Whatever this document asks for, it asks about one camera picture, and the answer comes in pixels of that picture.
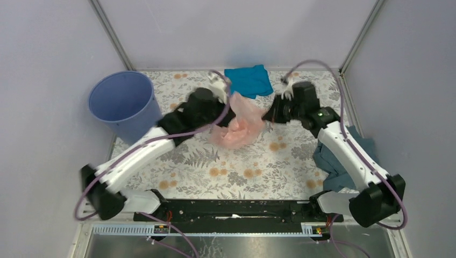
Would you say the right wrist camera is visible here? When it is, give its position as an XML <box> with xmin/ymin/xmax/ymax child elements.
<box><xmin>281</xmin><ymin>76</ymin><xmax>294</xmax><ymax>101</ymax></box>

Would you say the floral patterned table mat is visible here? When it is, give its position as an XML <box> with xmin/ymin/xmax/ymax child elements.
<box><xmin>126</xmin><ymin>71</ymin><xmax>340</xmax><ymax>200</ymax></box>

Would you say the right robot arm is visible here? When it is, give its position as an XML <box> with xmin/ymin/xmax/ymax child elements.
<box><xmin>263</xmin><ymin>81</ymin><xmax>408</xmax><ymax>230</ymax></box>

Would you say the teal folded cloth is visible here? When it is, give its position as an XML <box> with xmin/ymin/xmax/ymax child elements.
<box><xmin>224</xmin><ymin>64</ymin><xmax>274</xmax><ymax>99</ymax></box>

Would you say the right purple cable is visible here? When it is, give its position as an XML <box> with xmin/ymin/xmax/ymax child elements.
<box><xmin>284</xmin><ymin>59</ymin><xmax>409</xmax><ymax>231</ymax></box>

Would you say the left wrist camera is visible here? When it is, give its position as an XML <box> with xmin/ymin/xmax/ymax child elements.
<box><xmin>207</xmin><ymin>71</ymin><xmax>227</xmax><ymax>104</ymax></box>

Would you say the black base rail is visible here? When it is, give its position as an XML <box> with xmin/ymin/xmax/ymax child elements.
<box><xmin>152</xmin><ymin>199</ymin><xmax>344</xmax><ymax>228</ymax></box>

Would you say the purple cable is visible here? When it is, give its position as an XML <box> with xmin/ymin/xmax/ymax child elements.
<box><xmin>74</xmin><ymin>70</ymin><xmax>232</xmax><ymax>221</ymax></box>
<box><xmin>284</xmin><ymin>59</ymin><xmax>409</xmax><ymax>231</ymax></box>

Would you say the blue plastic trash bin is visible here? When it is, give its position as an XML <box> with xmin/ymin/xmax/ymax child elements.
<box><xmin>88</xmin><ymin>71</ymin><xmax>163</xmax><ymax>145</ymax></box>

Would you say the pink plastic trash bag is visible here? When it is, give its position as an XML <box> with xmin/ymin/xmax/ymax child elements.
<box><xmin>209</xmin><ymin>92</ymin><xmax>266</xmax><ymax>149</ymax></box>

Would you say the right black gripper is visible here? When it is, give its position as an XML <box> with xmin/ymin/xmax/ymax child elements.
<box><xmin>261</xmin><ymin>93</ymin><xmax>304</xmax><ymax>124</ymax></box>

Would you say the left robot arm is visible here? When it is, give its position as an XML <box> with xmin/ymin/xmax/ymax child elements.
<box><xmin>74</xmin><ymin>88</ymin><xmax>230</xmax><ymax>221</ymax></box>

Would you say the white slotted cable duct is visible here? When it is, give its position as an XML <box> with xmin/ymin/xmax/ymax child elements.
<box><xmin>92</xmin><ymin>221</ymin><xmax>322</xmax><ymax>238</ymax></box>

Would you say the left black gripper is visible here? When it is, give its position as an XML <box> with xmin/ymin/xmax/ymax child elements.
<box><xmin>196</xmin><ymin>92</ymin><xmax>237</xmax><ymax>130</ymax></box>

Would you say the dark blue crumpled cloth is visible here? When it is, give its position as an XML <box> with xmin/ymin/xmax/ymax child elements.
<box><xmin>312</xmin><ymin>126</ymin><xmax>379</xmax><ymax>192</ymax></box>

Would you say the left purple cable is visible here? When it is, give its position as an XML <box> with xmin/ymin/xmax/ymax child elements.
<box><xmin>74</xmin><ymin>70</ymin><xmax>232</xmax><ymax>221</ymax></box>

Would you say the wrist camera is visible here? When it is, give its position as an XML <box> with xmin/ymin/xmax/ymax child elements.
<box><xmin>281</xmin><ymin>76</ymin><xmax>294</xmax><ymax>101</ymax></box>
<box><xmin>207</xmin><ymin>71</ymin><xmax>227</xmax><ymax>104</ymax></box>

